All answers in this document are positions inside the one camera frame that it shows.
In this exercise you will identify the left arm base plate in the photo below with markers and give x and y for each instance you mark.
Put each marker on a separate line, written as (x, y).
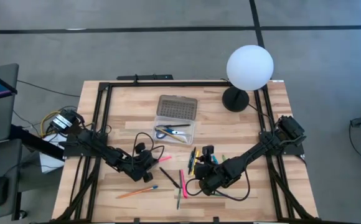
(74, 151)

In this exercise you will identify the black bar mount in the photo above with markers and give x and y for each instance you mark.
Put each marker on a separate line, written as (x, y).
(146, 77)

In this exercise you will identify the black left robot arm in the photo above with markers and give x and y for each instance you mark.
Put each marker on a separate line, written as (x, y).
(105, 152)

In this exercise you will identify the yellow highlighter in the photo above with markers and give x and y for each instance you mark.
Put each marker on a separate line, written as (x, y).
(193, 173)

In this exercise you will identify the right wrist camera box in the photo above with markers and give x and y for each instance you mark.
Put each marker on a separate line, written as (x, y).
(208, 151)

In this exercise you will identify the dark grey desk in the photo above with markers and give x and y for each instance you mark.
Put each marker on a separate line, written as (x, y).
(0, 161)

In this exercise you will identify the white globe table lamp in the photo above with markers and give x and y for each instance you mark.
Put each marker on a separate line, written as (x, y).
(249, 67)

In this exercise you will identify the black stand beam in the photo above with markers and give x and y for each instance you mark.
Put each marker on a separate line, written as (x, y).
(37, 143)

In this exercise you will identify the orange pencil blue eraser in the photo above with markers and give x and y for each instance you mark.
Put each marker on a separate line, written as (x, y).
(137, 192)

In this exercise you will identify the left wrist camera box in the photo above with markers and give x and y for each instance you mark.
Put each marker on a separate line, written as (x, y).
(140, 147)

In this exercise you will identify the black aluminium table frame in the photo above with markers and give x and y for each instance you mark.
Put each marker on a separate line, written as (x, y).
(168, 84)

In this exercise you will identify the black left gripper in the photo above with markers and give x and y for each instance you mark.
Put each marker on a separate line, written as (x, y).
(146, 163)

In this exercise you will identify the black pen with clip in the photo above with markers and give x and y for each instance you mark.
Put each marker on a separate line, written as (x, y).
(169, 177)

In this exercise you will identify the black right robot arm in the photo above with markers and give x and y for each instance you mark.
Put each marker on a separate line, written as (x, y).
(255, 153)

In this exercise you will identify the grey translucent box lid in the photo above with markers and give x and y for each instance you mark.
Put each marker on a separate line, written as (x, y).
(176, 107)

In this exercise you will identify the white box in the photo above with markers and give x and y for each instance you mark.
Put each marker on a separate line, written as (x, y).
(51, 161)

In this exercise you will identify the slim black pen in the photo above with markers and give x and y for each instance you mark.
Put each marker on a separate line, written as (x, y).
(179, 125)

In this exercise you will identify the white label sticker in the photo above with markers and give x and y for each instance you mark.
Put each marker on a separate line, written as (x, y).
(278, 81)

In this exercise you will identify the blue marker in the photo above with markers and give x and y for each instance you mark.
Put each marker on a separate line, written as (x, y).
(215, 159)

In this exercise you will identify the yellow pencil pink eraser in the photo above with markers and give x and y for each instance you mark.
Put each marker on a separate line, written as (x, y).
(174, 135)

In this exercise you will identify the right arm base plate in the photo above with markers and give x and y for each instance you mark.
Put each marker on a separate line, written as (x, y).
(296, 151)

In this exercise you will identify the pink highlighter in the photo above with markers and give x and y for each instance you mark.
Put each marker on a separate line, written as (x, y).
(184, 186)

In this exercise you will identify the dark green crayon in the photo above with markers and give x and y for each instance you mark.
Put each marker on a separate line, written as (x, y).
(180, 179)

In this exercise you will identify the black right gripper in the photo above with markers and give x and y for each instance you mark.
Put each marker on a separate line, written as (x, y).
(206, 172)

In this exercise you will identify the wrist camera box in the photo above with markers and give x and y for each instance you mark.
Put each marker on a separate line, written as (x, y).
(208, 151)
(140, 147)

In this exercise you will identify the black caster wheel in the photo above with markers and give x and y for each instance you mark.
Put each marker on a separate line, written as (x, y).
(23, 214)

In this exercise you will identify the clear plastic supply box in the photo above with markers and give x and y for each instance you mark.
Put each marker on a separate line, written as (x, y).
(168, 141)

